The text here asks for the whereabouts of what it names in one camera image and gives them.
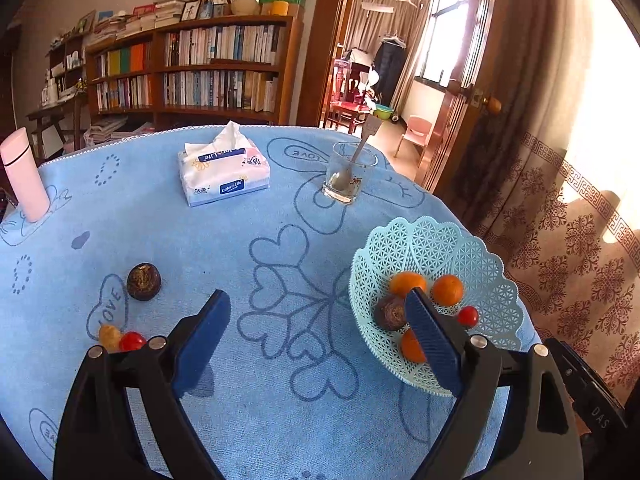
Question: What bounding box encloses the clear drinking glass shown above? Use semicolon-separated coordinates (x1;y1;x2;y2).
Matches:
322;141;379;205

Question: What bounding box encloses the white tissue pack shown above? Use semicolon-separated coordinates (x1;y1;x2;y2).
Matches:
178;120;271;208

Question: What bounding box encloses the small yellow-brown fruit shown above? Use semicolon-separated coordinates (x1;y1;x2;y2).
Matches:
98;324;123;354

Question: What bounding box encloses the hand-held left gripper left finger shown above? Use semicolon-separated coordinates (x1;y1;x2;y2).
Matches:
52;289;232;480

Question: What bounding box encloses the bright window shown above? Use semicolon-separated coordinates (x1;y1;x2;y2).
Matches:
422;0;476;88

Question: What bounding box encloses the metal spoon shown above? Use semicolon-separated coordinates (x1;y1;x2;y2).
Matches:
330;115;380;192

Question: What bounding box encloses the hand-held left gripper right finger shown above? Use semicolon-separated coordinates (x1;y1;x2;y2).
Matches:
403;286;585;480

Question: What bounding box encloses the large orange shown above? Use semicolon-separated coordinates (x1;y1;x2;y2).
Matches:
389;271;429;298
431;274;465;307
400;329;427;364

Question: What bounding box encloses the dark wooden side desk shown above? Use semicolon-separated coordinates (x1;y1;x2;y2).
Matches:
26;94;90;162

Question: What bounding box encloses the pink thermos bottle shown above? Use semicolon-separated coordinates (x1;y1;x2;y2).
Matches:
0;127;51;223

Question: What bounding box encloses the light blue lattice basket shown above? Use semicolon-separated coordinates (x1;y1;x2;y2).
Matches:
348;215;525;399

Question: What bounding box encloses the small pink chair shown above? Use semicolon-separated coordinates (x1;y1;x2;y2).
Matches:
396;115;434;159

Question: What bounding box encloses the wooden door with knob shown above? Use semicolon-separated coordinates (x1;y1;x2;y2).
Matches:
414;0;503;198

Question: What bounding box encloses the beige room curtain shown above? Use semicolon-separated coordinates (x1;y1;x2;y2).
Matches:
345;0;431;111

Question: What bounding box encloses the brown patterned curtain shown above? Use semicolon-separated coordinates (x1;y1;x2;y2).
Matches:
465;130;640;406

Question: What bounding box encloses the red wooden chair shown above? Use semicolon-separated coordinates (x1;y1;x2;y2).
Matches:
324;59;377;134

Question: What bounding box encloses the dark water chestnut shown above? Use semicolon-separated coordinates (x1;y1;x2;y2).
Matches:
375;294;409;332
126;263;162;302

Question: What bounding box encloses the blue printed tablecloth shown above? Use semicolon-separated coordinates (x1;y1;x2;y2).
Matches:
0;125;543;480

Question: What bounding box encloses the black hanging garment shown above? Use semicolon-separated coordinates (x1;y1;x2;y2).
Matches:
374;40;409;107

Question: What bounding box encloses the small wooden display shelf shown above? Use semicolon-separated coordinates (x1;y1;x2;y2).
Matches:
44;35;89;111

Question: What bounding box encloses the wooden bookshelf with books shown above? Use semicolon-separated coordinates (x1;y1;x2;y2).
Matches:
84;15;304;132

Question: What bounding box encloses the stack of magazines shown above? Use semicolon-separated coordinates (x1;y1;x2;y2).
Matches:
84;115;155;147

